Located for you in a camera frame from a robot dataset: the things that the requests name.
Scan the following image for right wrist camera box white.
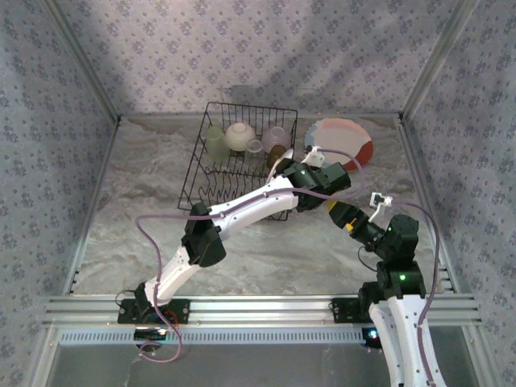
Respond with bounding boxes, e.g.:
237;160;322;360
369;192;394;209

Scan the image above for aluminium mounting rail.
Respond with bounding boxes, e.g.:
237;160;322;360
44;293;484;327

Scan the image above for amber textured cup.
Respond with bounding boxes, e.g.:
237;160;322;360
265;144;289;171

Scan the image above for pink blue red plate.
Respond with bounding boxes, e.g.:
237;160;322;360
303;117;375;173

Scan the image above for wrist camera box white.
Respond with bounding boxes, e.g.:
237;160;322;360
369;192;394;209
304;145;326;167

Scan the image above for slotted white cable duct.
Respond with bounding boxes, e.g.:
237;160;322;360
58;327;366;346

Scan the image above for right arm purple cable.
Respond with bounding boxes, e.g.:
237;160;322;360
391;200;441;387

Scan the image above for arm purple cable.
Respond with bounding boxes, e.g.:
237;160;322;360
135;148;368;363
391;200;441;387

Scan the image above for aluminium frame leg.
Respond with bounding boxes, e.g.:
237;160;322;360
30;325;61;387
461;324;503;387

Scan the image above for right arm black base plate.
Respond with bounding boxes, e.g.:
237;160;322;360
331;298;374;325

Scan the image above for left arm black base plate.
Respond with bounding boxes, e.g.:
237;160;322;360
117;298;191;325

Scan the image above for black wire dish rack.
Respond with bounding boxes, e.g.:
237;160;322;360
177;101;299;223

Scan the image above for aluminium table rear rail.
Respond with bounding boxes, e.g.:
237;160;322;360
120;110;404;120

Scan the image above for aluminium table side rail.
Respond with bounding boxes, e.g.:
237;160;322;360
64;119;122;298
397;112;460;295

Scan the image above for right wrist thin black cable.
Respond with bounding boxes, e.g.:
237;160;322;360
357;246;381;272

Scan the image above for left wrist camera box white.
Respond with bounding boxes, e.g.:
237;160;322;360
304;145;326;167

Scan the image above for frosted green cup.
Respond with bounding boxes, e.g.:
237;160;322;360
204;125;231;163

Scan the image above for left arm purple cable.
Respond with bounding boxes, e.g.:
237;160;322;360
135;148;368;363

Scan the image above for aluminium frame post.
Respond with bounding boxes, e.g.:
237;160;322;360
397;0;483;122
48;0;123;123

